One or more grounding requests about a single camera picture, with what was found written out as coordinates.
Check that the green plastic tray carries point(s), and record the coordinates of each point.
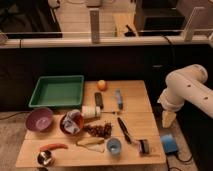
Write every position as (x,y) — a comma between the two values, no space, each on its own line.
(58,91)

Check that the blue box on floor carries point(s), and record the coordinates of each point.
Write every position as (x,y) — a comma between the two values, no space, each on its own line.
(169,144)

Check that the black remote control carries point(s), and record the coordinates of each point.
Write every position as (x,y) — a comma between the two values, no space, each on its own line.
(99,100)

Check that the blue cup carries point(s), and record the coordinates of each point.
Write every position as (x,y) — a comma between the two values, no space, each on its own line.
(114,146)

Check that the white post right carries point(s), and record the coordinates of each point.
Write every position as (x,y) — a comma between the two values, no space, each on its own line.
(189,30)

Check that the orange fruit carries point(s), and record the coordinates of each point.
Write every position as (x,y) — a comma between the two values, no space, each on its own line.
(102,85)

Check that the red chili pepper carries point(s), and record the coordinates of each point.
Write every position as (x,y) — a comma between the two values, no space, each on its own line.
(53,146)

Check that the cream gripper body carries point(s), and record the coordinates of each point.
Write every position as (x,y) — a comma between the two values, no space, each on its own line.
(167,118)

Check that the white metal rail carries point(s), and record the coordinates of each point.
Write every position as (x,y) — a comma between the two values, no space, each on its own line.
(104,41)

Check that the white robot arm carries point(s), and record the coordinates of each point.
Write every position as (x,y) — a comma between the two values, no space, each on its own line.
(185,84)

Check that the black box background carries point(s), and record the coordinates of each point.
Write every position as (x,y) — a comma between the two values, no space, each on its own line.
(157,15)

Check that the purple bowl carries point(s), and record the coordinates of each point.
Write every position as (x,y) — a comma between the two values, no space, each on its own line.
(39,119)

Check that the brown bowl with wrapper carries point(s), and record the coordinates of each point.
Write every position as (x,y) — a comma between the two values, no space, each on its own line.
(72,122)

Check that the bunch of dark grapes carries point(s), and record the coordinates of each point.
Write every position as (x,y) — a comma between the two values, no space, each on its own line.
(103,131)

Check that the black handled tool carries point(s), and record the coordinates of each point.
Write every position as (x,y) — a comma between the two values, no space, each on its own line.
(124,130)

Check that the white post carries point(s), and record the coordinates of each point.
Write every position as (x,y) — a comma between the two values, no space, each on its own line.
(94,23)
(189,30)

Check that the white post left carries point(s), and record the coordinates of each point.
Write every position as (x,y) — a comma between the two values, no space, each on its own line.
(94,23)

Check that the dish brush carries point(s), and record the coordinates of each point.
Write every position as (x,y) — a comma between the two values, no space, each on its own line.
(143,146)

